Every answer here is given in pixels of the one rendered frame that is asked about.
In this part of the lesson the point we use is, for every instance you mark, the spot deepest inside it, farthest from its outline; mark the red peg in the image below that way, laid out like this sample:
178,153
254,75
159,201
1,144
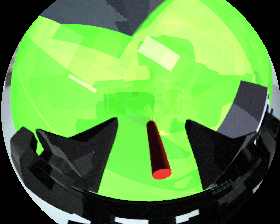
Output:
160,166

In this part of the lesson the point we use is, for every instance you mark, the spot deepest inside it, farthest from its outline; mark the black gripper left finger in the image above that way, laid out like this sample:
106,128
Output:
86,152

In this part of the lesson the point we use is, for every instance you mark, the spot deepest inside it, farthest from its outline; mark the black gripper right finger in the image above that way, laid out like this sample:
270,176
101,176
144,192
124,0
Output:
213,151

